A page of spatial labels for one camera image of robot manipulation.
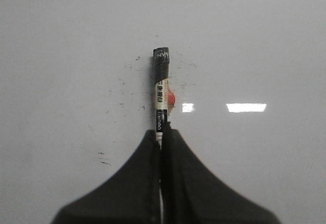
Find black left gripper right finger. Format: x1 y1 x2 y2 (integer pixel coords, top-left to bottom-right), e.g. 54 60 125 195
162 125 280 223

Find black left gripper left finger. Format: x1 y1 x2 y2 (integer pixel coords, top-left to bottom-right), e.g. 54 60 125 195
52 130 161 223

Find black and white whiteboard marker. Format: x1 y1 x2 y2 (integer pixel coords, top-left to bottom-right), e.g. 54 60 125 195
152 46 177 224

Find white whiteboard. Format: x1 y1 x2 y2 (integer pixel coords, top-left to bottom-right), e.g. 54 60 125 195
1 0 325 223

